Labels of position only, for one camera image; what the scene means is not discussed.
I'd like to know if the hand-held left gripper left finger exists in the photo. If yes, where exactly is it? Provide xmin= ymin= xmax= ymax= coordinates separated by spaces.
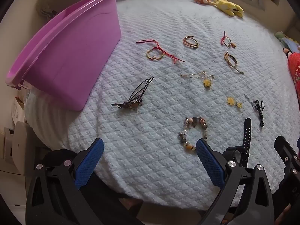
xmin=25 ymin=138 xmax=146 ymax=225

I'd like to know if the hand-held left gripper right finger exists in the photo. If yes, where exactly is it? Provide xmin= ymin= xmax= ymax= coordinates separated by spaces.
xmin=196 ymin=139 xmax=275 ymax=225

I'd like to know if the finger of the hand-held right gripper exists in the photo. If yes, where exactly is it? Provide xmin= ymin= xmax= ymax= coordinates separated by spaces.
xmin=274 ymin=135 xmax=300 ymax=188

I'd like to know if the beaded charm bracelet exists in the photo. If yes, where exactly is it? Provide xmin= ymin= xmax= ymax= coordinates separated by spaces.
xmin=178 ymin=116 xmax=209 ymax=153

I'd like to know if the yellow flower charm keychain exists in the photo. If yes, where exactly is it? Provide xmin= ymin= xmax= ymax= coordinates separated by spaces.
xmin=226 ymin=97 xmax=243 ymax=110

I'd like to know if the purple plastic tub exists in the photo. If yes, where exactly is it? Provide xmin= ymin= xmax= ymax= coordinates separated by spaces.
xmin=6 ymin=0 xmax=122 ymax=112

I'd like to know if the red string bracelet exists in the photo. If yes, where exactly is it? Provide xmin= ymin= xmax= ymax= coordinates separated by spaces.
xmin=136 ymin=39 xmax=185 ymax=65

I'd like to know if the black wristwatch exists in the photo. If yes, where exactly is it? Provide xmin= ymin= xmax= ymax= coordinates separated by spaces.
xmin=222 ymin=118 xmax=252 ymax=168

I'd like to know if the light blue quilted blanket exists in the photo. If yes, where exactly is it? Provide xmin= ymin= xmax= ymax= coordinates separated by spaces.
xmin=25 ymin=0 xmax=300 ymax=210

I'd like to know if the red patterned plush toy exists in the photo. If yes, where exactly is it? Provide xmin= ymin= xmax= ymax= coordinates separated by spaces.
xmin=287 ymin=52 xmax=300 ymax=91

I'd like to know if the blue striped plush toy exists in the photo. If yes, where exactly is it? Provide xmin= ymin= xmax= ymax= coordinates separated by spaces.
xmin=281 ymin=37 xmax=300 ymax=52

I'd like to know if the yellow plush toy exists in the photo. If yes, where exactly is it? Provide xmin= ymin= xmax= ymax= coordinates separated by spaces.
xmin=211 ymin=0 xmax=244 ymax=18

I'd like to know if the black cord with silver chain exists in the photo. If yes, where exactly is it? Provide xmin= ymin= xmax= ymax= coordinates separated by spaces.
xmin=244 ymin=94 xmax=266 ymax=127

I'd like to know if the black cord brown bead bracelet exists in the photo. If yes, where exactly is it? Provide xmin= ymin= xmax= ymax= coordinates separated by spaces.
xmin=111 ymin=76 xmax=154 ymax=110

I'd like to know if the gold chain flower necklace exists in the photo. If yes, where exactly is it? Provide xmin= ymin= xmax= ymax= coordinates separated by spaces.
xmin=180 ymin=71 xmax=215 ymax=89

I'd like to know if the braided gold bracelet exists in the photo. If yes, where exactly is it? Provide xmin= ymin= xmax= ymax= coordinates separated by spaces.
xmin=223 ymin=52 xmax=245 ymax=75

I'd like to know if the gold bangle bracelet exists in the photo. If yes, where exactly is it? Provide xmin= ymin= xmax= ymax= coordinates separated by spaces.
xmin=183 ymin=36 xmax=199 ymax=50

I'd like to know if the pink cord charm bracelet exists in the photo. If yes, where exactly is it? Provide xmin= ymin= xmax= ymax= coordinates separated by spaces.
xmin=220 ymin=31 xmax=236 ymax=49

